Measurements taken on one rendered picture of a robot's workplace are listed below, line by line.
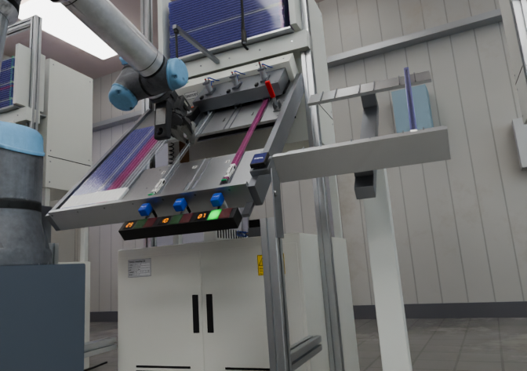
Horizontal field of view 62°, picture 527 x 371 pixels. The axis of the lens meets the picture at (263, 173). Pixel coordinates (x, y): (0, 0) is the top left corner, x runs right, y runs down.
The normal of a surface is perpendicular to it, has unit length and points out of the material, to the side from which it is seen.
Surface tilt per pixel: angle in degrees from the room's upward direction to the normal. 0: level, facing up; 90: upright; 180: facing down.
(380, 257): 90
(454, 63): 90
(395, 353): 90
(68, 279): 90
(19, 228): 72
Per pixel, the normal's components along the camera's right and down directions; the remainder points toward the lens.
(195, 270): -0.39, -0.17
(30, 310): 0.89, -0.15
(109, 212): -0.23, 0.57
